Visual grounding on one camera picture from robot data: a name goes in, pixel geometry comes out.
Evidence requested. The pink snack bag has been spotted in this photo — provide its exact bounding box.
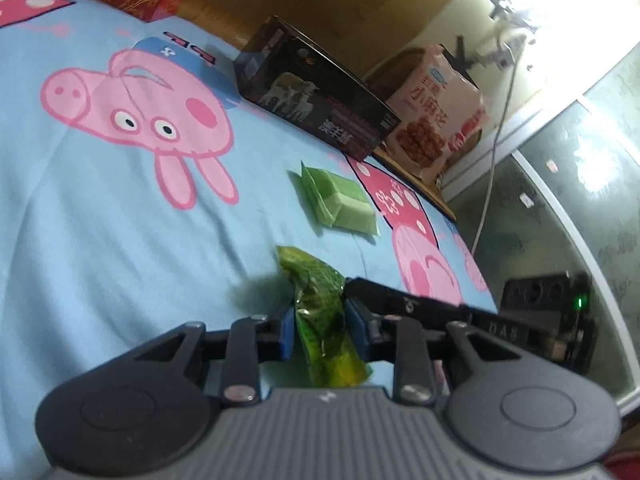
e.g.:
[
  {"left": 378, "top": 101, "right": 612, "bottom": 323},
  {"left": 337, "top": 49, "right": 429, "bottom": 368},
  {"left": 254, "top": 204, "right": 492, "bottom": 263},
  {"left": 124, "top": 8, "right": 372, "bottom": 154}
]
[{"left": 382, "top": 44, "right": 490, "bottom": 186}]

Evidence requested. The white cable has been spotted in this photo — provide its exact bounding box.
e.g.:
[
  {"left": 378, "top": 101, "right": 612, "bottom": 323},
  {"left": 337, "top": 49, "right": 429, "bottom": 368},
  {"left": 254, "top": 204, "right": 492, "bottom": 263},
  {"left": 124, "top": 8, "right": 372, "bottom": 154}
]
[{"left": 469, "top": 50, "right": 521, "bottom": 256}]

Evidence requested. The brown cardboard box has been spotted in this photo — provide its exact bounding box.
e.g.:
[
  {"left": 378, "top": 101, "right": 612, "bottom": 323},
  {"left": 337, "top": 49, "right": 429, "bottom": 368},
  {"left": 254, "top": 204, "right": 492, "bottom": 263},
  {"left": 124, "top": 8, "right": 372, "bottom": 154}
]
[{"left": 177, "top": 0, "right": 478, "bottom": 78}]

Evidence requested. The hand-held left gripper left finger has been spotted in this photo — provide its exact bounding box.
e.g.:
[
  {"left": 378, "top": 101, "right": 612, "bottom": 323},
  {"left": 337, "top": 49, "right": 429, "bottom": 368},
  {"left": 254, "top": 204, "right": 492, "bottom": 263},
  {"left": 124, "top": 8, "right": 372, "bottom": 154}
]
[{"left": 131, "top": 306, "right": 297, "bottom": 407}]

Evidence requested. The white power plug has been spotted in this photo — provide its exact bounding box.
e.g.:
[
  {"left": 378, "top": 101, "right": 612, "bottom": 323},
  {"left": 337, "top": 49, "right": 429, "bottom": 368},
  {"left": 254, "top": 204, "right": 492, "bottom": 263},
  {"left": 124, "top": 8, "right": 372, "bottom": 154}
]
[{"left": 472, "top": 0, "right": 538, "bottom": 73}]

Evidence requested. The printed cartoon blanket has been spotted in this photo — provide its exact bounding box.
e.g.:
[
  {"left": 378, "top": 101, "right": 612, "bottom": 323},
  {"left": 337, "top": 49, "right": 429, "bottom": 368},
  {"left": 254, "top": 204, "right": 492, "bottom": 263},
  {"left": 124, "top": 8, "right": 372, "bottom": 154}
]
[{"left": 0, "top": 0, "right": 501, "bottom": 480}]

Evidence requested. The dark green snack packet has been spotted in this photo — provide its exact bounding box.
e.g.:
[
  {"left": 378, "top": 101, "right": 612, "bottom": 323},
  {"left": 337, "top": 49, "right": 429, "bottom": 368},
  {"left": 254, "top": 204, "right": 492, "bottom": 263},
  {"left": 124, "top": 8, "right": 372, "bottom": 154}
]
[{"left": 275, "top": 245, "right": 375, "bottom": 388}]

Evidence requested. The frosted glass cabinet door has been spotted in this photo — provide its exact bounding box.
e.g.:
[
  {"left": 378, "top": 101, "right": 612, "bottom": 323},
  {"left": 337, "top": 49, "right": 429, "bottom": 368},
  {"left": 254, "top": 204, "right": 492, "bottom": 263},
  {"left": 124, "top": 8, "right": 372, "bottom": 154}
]
[{"left": 447, "top": 42, "right": 640, "bottom": 416}]

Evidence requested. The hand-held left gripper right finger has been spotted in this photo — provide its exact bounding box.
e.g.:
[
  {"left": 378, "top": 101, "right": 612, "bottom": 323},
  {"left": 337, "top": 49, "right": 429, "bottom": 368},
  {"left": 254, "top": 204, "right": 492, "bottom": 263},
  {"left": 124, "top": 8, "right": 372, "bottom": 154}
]
[{"left": 344, "top": 297, "right": 523, "bottom": 405}]

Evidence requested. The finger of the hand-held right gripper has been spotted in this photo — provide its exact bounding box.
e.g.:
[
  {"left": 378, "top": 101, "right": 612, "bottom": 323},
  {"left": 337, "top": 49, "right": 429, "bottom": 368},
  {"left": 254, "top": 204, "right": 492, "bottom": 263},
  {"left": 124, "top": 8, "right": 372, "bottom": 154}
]
[{"left": 344, "top": 276, "right": 476, "bottom": 333}]

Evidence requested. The black printed box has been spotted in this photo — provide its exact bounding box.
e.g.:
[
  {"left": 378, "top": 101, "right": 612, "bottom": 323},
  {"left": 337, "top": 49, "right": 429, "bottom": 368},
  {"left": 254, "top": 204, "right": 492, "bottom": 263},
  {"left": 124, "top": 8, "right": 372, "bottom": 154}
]
[{"left": 234, "top": 15, "right": 403, "bottom": 162}]

